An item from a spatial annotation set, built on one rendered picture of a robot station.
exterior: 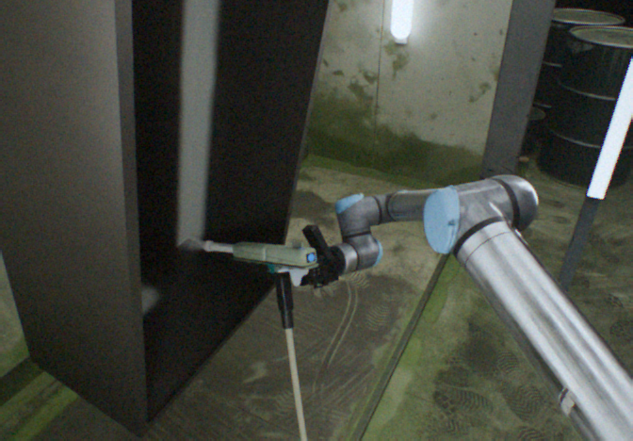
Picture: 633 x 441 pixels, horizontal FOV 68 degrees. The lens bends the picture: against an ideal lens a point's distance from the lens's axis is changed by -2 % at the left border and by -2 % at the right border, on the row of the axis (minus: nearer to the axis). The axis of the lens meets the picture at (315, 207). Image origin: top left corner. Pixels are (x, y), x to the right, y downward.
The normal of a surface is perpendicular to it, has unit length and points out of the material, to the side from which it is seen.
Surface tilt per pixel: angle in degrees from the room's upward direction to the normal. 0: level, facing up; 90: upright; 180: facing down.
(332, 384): 0
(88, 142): 90
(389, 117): 90
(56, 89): 90
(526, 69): 90
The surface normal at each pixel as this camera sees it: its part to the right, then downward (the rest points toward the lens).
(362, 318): 0.00, -0.85
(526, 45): -0.47, 0.46
